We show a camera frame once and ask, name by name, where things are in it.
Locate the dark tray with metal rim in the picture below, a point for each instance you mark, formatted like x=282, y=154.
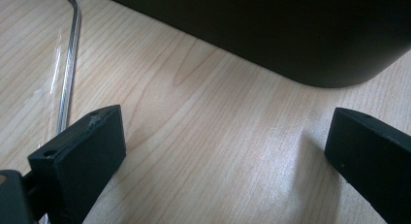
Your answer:
x=290, y=30

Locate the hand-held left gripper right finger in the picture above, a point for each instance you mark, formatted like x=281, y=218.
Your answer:
x=371, y=159

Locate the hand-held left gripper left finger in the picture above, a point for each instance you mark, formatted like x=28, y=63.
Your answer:
x=80, y=166

